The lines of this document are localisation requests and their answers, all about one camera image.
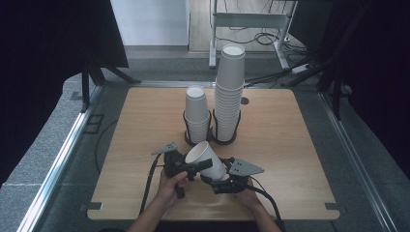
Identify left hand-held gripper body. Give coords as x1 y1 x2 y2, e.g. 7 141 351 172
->
151 141 196 199

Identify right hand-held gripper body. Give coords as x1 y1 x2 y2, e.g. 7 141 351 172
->
221 159 266 194

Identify white paper cup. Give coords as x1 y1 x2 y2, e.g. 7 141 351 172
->
184 140 228 182

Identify black wire cup holder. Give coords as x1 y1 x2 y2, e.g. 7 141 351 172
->
182 109 213 149
211 109 242 146

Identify short stack of cups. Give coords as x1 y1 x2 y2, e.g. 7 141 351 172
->
184 84 211 145

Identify person's right hand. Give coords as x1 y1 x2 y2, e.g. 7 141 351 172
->
234 180 264 211

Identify person's left hand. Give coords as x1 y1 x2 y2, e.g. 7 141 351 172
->
155 171 190 211

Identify tall stack of cups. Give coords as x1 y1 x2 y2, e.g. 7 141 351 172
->
213 43 247 143

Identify black stand legs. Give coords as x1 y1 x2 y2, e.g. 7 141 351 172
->
316 62 343 121
80 53 142 114

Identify white power strip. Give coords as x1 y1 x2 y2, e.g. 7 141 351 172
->
291 63 312 75

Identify black curtain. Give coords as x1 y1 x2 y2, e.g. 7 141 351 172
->
288 0 410 182
0 0 131 189

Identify left hand-held gripper black cable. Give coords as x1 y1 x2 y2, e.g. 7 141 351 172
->
138 153 164 216

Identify hand-held gripper black cable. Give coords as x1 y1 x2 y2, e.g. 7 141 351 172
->
244 176 287 232
138 153 164 216

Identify right hand-held gripper black cable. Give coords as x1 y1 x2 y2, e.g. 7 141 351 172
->
244 176 287 232

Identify aluminium floor rail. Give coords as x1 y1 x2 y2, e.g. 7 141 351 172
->
16 84 104 232
318 91 401 232
134 79 217 89

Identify thin black floor cable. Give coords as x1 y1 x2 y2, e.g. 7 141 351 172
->
94 119 119 176

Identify black floor outlet frame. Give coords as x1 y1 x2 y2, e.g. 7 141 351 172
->
82 113 105 135

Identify thick black floor cables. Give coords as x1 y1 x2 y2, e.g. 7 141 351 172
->
244 57 325 89

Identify tangle of black floor cables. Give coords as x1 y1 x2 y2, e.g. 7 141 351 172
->
215 27 311 56

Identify white metal desk frame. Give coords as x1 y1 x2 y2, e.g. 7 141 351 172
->
208 0 298 71

